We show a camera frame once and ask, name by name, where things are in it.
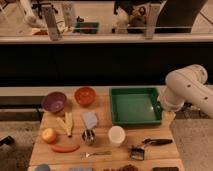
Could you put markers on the right metal bracket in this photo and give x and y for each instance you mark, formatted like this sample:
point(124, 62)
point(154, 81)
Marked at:
point(154, 9)

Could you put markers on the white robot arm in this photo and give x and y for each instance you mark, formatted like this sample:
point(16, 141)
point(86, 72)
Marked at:
point(187, 85)

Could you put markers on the small metal cup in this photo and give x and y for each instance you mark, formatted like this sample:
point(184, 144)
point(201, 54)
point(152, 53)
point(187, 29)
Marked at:
point(88, 137)

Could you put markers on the left metal bracket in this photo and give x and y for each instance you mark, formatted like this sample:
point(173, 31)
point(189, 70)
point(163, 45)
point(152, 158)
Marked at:
point(53, 31)

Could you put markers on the silver metal fork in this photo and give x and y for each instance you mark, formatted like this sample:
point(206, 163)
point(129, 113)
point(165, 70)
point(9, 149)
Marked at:
point(88, 154)

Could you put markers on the metal bracket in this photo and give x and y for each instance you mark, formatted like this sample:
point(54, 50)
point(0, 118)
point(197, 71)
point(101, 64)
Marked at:
point(53, 31)
point(154, 9)

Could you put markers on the red yellow apple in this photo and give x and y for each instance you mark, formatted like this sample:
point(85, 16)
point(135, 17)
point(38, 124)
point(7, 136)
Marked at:
point(49, 135)

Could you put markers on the light blue towel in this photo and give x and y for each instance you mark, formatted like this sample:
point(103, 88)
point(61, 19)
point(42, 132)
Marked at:
point(90, 120)

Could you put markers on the dark brown block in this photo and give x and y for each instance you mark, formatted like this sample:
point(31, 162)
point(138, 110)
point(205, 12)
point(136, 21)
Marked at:
point(165, 169)

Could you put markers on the green plastic tray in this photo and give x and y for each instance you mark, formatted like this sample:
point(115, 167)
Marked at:
point(135, 106)

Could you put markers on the green bin in background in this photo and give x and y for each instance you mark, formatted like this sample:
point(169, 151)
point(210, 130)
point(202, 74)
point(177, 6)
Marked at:
point(87, 27)

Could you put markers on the blue round object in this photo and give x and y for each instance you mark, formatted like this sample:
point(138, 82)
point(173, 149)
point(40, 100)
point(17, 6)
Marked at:
point(42, 167)

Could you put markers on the purple bowl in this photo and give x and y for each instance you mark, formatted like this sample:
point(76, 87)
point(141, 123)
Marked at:
point(54, 102)

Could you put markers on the brown snack pile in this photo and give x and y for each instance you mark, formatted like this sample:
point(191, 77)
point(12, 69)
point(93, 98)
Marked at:
point(123, 168)

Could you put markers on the white plastic cup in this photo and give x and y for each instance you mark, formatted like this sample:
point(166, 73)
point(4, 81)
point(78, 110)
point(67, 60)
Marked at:
point(116, 135)

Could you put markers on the yellow corn cob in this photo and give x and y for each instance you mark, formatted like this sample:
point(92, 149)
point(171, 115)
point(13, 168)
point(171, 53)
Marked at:
point(66, 124)

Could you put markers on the orange bowl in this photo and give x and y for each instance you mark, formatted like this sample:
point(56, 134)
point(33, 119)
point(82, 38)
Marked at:
point(85, 96)

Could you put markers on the metal binder clip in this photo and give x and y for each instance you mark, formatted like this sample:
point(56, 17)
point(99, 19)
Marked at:
point(137, 153)

